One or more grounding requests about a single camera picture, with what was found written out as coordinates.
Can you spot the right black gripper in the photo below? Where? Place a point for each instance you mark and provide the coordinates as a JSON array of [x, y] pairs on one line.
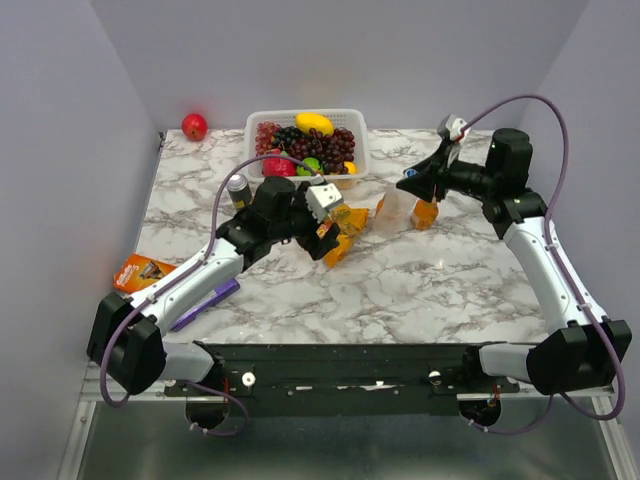
[[435, 170]]

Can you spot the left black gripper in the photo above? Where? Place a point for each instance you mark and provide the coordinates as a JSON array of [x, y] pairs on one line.
[[313, 243]]

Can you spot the orange juice bottle back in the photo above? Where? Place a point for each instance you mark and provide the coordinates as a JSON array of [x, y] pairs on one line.
[[424, 215]]

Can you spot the orange juice bottle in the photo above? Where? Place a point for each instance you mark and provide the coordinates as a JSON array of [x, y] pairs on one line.
[[424, 215], [380, 216]]

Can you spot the clear plastic bottle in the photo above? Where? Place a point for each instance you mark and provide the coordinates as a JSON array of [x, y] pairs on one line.
[[397, 208]]

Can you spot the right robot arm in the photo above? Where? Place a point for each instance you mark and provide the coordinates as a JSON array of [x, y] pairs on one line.
[[583, 342]]

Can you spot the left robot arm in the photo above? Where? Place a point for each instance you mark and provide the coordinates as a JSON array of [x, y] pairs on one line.
[[127, 337]]

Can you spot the orange mango gummy bag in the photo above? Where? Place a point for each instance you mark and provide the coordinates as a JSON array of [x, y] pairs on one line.
[[351, 222]]

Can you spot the small yellow lemon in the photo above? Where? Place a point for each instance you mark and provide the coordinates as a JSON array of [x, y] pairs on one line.
[[349, 168]]

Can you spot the green lime ball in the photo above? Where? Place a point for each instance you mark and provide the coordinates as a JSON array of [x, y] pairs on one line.
[[311, 166]]

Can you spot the red dragon fruit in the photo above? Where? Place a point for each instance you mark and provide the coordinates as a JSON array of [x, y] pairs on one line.
[[278, 163]]

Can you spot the dark red grape bunch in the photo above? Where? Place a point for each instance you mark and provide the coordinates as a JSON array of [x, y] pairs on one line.
[[331, 150]]

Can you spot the white plastic basket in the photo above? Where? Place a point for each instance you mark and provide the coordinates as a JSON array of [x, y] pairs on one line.
[[349, 119]]

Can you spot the black spray can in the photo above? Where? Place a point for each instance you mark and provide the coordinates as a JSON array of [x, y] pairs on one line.
[[239, 191]]

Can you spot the purple candy package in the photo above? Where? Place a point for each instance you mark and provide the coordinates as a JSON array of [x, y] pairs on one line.
[[214, 298]]

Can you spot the dark purple grape bunch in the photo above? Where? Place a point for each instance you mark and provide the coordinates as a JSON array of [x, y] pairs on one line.
[[284, 137]]

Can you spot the yellow mango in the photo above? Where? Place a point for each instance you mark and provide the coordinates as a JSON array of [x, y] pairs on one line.
[[308, 121]]

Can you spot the red apple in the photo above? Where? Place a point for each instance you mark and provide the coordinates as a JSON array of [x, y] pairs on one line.
[[194, 126]]

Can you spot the orange razor box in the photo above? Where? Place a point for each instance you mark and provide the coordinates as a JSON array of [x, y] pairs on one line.
[[139, 272]]

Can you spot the black base frame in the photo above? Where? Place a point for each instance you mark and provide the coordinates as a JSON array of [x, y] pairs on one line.
[[343, 380]]

